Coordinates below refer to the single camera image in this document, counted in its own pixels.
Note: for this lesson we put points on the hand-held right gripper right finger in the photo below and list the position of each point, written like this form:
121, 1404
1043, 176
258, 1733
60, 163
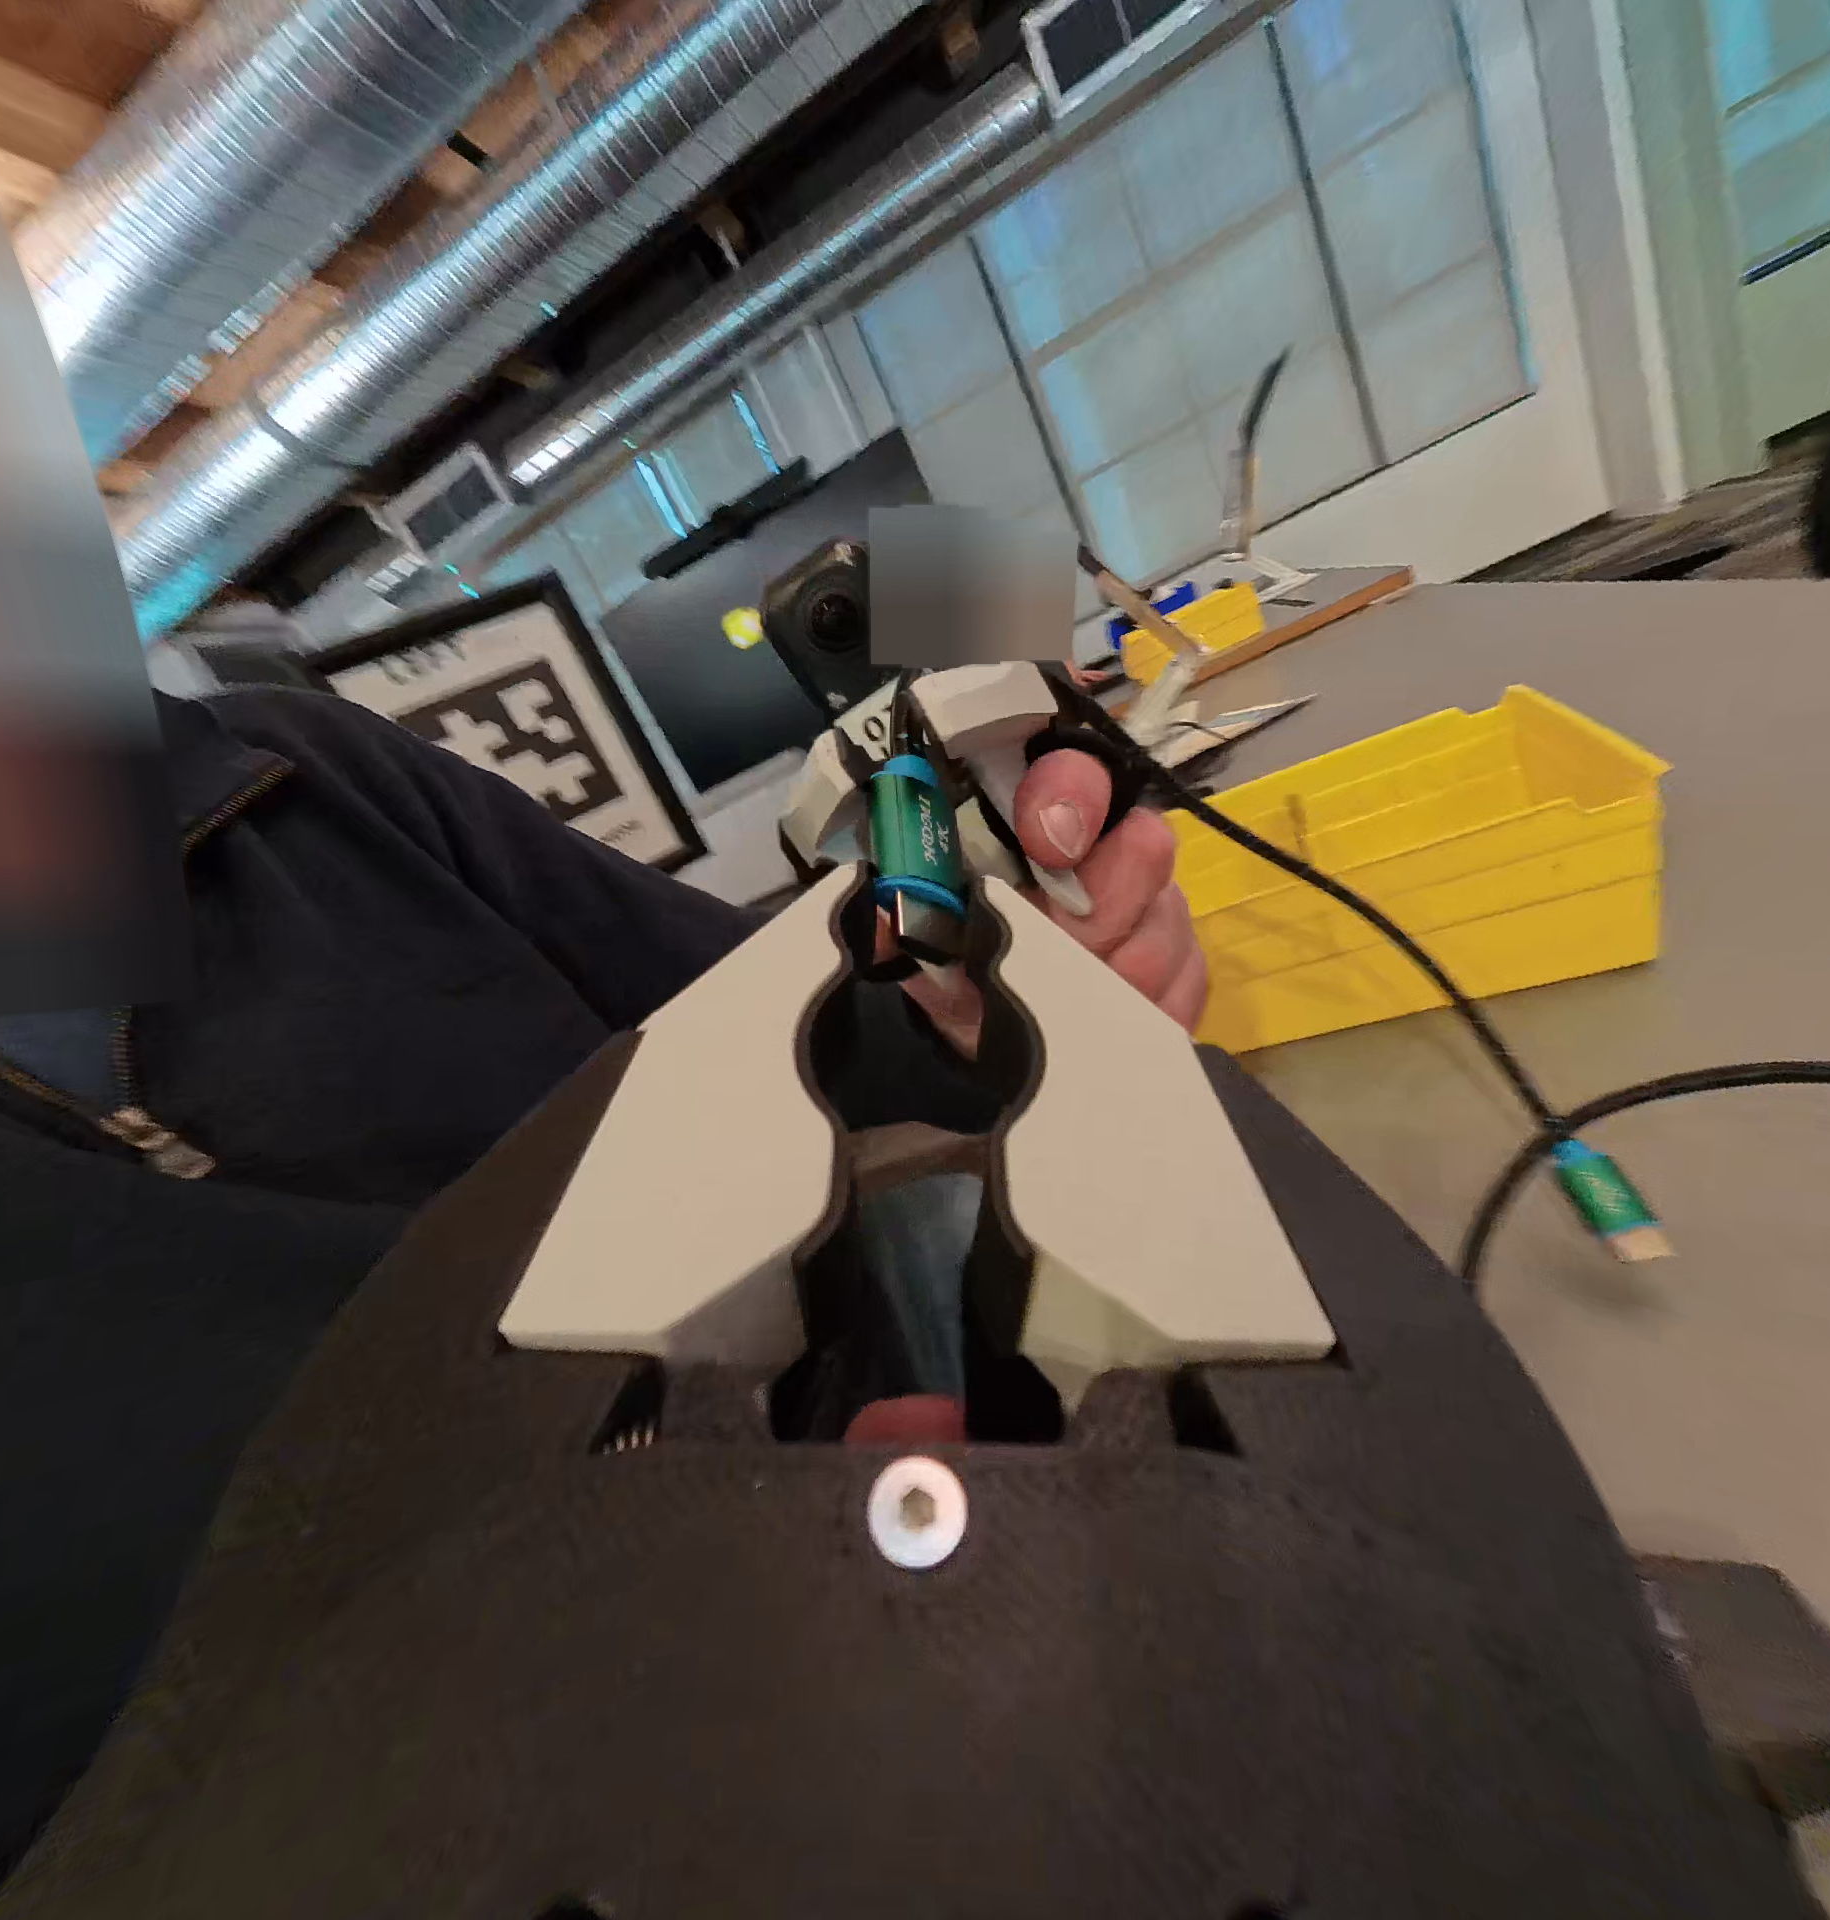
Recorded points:
1155, 1185

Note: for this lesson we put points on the round metal ventilation duct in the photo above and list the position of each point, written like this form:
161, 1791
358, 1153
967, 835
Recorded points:
497, 267
796, 252
226, 150

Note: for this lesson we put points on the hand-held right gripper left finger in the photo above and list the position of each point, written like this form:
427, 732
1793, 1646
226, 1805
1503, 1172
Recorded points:
709, 1172

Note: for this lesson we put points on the framed patterned sign board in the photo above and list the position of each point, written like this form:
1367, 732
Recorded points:
526, 718

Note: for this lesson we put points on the person's left hand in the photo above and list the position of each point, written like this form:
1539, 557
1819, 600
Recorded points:
1139, 916

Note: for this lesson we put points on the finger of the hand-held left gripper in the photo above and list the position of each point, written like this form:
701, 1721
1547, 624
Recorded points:
818, 807
992, 711

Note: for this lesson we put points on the yellow plastic bin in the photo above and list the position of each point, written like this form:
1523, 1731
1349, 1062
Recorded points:
1193, 634
1455, 872

